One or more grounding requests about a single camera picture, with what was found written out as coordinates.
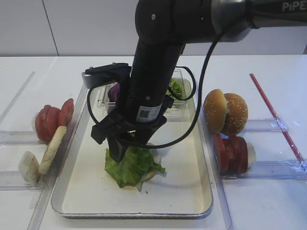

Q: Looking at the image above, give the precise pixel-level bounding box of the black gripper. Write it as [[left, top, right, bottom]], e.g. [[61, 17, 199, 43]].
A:
[[91, 95, 173, 162]]

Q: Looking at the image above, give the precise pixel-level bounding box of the clear track lower right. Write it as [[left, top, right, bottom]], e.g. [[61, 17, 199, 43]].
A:
[[221, 160, 307, 180]]

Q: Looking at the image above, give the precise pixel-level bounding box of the right sesame bun top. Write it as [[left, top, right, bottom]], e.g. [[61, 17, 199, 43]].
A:
[[221, 93, 248, 136]]

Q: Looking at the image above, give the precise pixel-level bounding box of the clear track lower left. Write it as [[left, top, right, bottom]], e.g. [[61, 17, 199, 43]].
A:
[[0, 171, 44, 191]]

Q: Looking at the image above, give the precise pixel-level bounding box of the left tomato slice stack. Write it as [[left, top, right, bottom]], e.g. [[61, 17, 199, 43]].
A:
[[35, 105, 60, 143]]

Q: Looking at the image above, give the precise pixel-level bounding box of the leaning tomato slice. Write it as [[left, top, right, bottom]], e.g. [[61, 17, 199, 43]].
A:
[[58, 98, 74, 126]]

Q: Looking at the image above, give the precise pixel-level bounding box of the clear plastic container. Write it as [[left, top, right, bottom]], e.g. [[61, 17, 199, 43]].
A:
[[97, 69, 190, 120]]

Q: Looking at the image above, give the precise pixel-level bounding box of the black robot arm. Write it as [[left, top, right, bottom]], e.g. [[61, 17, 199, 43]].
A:
[[83, 0, 307, 162]]

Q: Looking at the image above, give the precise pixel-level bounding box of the clear rail left of tray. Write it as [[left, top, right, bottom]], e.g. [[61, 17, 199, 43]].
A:
[[27, 85, 88, 230]]

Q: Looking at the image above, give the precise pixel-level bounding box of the purple cabbage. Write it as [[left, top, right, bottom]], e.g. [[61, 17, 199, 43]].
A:
[[108, 83, 120, 102]]

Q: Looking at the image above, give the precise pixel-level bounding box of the left sesame bun top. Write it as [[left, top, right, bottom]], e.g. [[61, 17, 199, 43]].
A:
[[203, 89, 227, 133]]

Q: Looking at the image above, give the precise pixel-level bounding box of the metal baking tray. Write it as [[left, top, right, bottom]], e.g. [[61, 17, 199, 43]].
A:
[[50, 78, 214, 219]]

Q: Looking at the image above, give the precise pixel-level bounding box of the right meat slice stack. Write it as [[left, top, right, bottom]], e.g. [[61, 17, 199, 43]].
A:
[[213, 134, 248, 174]]

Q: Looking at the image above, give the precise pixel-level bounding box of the red straw rod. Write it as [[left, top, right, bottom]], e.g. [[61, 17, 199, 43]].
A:
[[249, 73, 307, 172]]

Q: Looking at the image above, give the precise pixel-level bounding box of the clear rod far left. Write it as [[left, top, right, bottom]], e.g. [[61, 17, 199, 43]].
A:
[[0, 71, 36, 123]]

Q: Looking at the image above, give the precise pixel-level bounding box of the white bun bottom on tray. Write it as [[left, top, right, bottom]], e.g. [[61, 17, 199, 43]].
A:
[[105, 142, 163, 190]]

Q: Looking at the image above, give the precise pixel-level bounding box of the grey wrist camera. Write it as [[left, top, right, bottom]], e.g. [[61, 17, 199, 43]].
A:
[[82, 62, 131, 89]]

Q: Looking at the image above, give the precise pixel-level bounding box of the clear track upper right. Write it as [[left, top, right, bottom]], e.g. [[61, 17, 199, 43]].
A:
[[242, 118, 289, 133]]

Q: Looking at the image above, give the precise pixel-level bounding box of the green lettuce leaf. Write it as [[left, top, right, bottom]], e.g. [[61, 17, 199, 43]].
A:
[[104, 146, 166, 192]]

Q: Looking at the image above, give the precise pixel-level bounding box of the clear track upper left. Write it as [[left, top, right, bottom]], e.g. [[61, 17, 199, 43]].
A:
[[0, 130, 45, 145]]

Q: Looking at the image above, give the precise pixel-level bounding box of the sesame bun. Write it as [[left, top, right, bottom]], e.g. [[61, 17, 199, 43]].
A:
[[221, 93, 248, 136], [203, 89, 227, 133]]

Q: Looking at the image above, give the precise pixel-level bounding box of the black cable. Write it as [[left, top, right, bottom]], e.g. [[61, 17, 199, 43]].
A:
[[86, 7, 255, 150]]

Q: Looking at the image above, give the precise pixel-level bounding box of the clear rail right of tray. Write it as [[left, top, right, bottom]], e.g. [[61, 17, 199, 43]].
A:
[[192, 71, 235, 230]]

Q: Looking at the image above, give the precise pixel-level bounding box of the leaning bun bottom slice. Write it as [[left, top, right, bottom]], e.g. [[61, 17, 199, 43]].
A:
[[38, 126, 67, 175]]

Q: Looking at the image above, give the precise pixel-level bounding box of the clear rail of tray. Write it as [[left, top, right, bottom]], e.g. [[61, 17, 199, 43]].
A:
[[27, 85, 88, 230], [192, 71, 235, 230]]

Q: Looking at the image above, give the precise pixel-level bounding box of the clear track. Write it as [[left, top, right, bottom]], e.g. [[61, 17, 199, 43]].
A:
[[242, 118, 289, 133], [0, 130, 45, 145], [221, 160, 307, 180], [0, 171, 44, 191]]

